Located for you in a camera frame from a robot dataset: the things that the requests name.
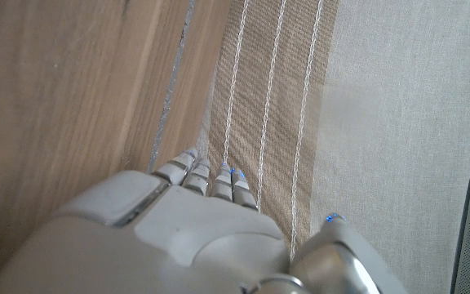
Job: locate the beige striped backdrop cloth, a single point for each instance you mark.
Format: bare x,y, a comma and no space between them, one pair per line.
382,122

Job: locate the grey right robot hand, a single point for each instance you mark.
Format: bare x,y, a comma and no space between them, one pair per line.
186,237

